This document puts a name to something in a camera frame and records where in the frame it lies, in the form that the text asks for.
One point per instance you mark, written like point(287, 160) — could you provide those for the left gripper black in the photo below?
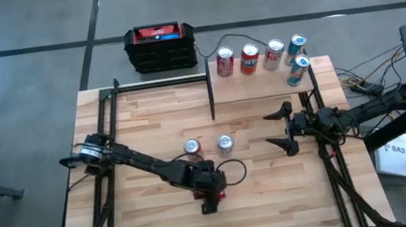
point(208, 178)

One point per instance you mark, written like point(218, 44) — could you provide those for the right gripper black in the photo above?
point(314, 123)

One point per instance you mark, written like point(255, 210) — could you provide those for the blue silver slim energy can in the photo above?
point(296, 48)
point(298, 70)

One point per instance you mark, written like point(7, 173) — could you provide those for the silver Diet Coke can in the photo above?
point(273, 54)
point(225, 145)

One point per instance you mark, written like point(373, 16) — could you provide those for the red blue Fanta can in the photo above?
point(249, 59)
point(192, 147)

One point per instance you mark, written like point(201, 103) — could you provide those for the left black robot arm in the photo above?
point(142, 162)

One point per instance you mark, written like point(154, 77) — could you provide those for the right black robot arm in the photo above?
point(377, 105)

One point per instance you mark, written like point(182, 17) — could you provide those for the black power strip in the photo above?
point(366, 88)

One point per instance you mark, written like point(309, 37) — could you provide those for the white printed paper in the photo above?
point(396, 160)

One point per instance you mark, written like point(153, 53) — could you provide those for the black portable power station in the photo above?
point(160, 50)

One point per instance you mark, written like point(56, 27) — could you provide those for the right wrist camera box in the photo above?
point(299, 120)

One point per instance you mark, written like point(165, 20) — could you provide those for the black aluminium table frame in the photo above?
point(159, 84)

